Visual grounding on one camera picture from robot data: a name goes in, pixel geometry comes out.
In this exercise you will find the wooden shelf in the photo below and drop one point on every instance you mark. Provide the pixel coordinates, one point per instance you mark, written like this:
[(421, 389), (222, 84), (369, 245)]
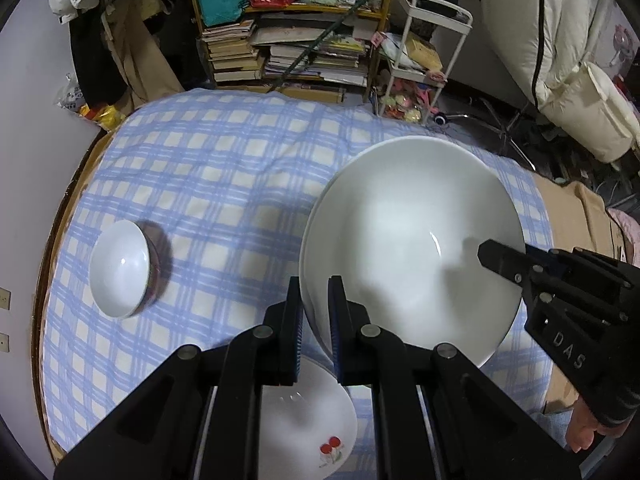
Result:
[(280, 10)]

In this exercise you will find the yellow red packet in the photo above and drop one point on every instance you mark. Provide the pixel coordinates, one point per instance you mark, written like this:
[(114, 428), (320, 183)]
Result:
[(102, 116)]

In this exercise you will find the small white bowl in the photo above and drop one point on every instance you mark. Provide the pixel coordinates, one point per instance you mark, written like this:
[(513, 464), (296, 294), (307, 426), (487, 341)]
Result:
[(120, 270)]

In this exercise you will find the large cherry print bowl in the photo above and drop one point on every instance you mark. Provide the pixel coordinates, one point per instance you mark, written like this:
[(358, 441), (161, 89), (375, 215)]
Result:
[(400, 220)]

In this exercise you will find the folded green cloth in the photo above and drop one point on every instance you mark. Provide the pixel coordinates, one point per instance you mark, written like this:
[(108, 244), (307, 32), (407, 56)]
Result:
[(322, 0)]

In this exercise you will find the metal chair base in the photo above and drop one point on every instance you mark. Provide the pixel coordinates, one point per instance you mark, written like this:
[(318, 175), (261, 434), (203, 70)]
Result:
[(501, 127)]

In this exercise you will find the blue plaid bed sheet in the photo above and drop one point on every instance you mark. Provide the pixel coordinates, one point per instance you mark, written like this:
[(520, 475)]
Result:
[(210, 170)]

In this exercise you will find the white rolling cart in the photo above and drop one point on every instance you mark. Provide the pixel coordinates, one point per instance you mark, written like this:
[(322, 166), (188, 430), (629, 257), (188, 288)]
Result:
[(440, 4)]

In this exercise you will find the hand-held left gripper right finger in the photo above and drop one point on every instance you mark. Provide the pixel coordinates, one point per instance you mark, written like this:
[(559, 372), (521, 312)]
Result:
[(335, 330)]

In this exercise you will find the pink garment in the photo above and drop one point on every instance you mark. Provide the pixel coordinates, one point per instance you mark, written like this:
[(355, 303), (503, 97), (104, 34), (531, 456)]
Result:
[(627, 232)]

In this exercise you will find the pile of magazines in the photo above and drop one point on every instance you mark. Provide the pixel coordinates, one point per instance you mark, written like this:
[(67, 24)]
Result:
[(330, 62)]

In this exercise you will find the low wall socket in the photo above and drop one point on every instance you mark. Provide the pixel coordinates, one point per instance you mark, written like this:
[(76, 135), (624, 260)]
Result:
[(4, 299), (3, 342)]

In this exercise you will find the black coat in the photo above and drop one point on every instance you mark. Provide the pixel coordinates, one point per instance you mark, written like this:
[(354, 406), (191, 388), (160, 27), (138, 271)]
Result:
[(95, 70)]

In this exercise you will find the white recliner chair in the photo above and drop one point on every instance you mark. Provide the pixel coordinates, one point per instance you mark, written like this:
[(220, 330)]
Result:
[(550, 35)]

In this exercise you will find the pink fan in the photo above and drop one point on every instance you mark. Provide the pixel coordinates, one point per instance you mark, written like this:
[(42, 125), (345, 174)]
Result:
[(625, 45)]

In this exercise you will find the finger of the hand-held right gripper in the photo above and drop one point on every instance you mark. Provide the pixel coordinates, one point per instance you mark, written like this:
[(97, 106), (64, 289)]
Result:
[(502, 260), (580, 265)]

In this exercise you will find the patterned plastic bag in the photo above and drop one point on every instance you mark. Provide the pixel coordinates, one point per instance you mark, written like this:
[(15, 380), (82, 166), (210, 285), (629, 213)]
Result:
[(69, 92)]

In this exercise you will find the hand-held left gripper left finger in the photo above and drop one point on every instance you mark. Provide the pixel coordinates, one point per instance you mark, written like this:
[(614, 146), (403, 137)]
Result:
[(299, 330)]

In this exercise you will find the white bag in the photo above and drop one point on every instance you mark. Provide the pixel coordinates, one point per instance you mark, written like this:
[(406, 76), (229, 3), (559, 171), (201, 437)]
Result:
[(392, 50)]

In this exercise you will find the person's right hand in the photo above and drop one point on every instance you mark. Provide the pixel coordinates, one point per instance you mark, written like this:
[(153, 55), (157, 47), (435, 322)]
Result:
[(585, 425)]

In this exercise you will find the long thin pole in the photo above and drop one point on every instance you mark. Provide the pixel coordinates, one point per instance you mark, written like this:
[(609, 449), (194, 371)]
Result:
[(310, 52)]

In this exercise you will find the stack of books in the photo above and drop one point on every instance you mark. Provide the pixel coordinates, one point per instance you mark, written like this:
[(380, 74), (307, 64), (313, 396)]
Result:
[(230, 60)]

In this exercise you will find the beige coat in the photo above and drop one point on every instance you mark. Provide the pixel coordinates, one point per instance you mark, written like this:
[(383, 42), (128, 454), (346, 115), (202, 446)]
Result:
[(145, 60)]

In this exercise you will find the pink toys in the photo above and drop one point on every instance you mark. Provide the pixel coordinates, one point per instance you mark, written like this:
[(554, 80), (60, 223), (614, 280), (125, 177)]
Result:
[(400, 100)]

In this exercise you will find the cherry print plate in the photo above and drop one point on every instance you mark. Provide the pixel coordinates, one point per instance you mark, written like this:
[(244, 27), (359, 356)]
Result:
[(300, 435)]

